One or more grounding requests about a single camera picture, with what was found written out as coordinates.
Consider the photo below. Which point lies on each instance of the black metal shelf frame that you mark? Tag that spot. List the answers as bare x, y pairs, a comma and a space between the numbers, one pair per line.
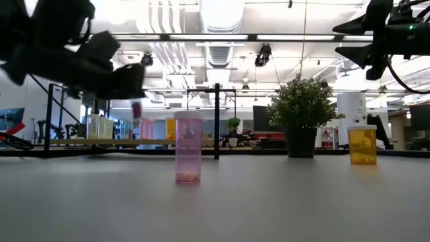
216, 117

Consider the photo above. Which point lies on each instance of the white round column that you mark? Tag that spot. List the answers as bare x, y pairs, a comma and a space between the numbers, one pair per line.
352, 111

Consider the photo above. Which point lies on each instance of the small potted plant white pot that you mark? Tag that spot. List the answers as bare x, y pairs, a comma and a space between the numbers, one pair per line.
232, 124

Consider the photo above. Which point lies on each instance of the black aluminium rig frame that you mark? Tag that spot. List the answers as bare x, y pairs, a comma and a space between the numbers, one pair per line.
396, 153

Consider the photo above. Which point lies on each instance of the black monitor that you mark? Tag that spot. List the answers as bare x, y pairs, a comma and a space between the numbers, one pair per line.
420, 117
260, 117

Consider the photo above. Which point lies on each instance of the silver ceiling duct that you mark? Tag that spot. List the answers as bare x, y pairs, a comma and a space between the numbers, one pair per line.
220, 20

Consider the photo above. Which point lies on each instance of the blue medicine bottle pink contents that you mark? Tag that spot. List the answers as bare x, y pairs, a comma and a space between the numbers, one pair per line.
136, 110

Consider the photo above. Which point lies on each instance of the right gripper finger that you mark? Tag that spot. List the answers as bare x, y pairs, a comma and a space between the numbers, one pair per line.
359, 27
357, 53

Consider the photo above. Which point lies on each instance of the wall monitor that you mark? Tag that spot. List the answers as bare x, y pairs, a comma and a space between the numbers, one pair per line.
11, 118

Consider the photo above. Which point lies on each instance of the long ceiling light bar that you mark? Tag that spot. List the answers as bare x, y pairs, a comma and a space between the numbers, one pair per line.
208, 37

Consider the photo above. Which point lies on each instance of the green potted plant black pot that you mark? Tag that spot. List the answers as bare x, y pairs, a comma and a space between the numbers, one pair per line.
302, 107

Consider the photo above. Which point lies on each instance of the green medicine bottle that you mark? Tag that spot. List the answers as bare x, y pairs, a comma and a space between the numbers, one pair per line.
111, 129
101, 129
92, 127

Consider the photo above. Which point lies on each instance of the black ceiling spotlight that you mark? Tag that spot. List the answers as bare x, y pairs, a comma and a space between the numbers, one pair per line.
263, 55
146, 60

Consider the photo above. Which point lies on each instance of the wooden shelf board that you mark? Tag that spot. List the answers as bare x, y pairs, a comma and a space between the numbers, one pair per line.
158, 142

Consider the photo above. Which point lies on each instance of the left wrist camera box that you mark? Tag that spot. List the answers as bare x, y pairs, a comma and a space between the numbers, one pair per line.
99, 48

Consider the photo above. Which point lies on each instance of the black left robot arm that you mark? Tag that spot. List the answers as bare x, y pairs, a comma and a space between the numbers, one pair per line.
60, 20

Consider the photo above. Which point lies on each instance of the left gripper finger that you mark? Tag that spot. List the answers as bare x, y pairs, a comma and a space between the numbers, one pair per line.
124, 82

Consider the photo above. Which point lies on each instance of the grey table mat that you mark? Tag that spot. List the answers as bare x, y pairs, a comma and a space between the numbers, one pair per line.
302, 208

